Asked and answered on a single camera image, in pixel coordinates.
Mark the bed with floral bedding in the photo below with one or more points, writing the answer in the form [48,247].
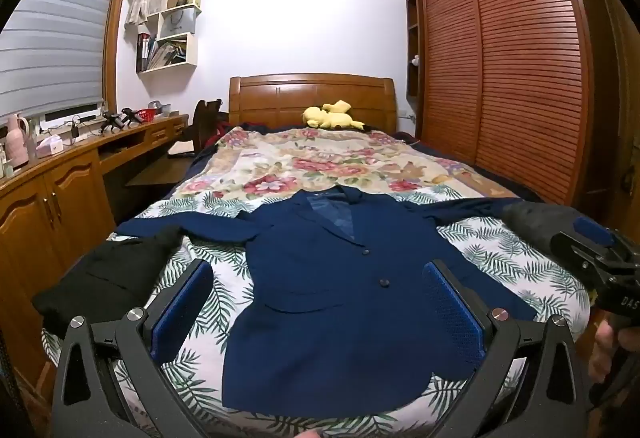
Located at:
[310,163]

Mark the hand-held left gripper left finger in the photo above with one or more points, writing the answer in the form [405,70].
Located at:
[185,303]

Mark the wooden desk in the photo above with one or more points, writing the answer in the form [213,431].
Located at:
[55,198]

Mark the white paper bag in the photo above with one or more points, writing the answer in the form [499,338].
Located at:
[179,22]

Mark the person's right hand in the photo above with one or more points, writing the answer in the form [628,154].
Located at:
[602,348]

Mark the red basket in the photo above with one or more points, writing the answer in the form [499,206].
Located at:
[145,116]

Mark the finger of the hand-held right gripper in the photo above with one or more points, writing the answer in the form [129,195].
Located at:
[594,229]
[575,249]

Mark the white tissue box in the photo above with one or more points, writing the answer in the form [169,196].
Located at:
[50,147]

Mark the dark wooden chair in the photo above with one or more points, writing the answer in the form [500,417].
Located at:
[202,123]

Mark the wooden louvred wardrobe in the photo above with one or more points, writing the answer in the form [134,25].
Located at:
[520,68]

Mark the wooden bed headboard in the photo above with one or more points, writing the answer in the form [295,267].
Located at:
[280,103]

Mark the yellow plush toy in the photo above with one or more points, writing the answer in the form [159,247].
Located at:
[332,118]

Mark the pink vase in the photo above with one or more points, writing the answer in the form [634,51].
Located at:
[17,146]

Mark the black garment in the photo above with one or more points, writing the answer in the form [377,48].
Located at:
[110,273]

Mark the black figurine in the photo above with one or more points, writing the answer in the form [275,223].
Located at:
[129,116]
[111,122]

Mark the dark grey garment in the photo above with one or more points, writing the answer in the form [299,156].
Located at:
[530,220]

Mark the grey window blind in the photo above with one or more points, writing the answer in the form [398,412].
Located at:
[50,43]

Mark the white wall shelf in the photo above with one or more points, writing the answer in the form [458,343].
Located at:
[192,51]

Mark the red dark cloth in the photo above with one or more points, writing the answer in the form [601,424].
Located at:
[217,134]

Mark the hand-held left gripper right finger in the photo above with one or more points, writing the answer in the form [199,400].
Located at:
[450,308]

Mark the navy blue blazer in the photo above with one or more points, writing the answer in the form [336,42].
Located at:
[325,298]

